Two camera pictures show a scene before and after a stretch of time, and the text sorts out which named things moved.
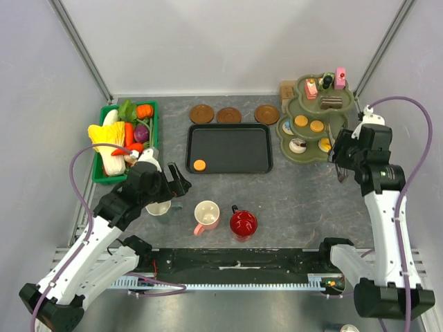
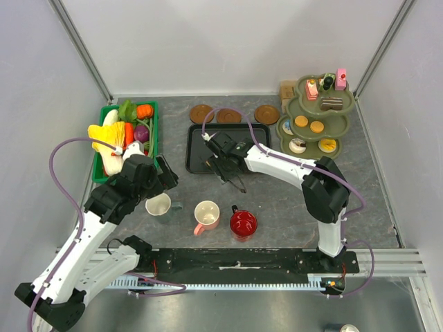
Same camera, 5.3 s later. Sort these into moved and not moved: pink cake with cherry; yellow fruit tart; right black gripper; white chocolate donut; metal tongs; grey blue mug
Moved: metal tongs; right black gripper
Not moved: pink cake with cherry; yellow fruit tart; white chocolate donut; grey blue mug
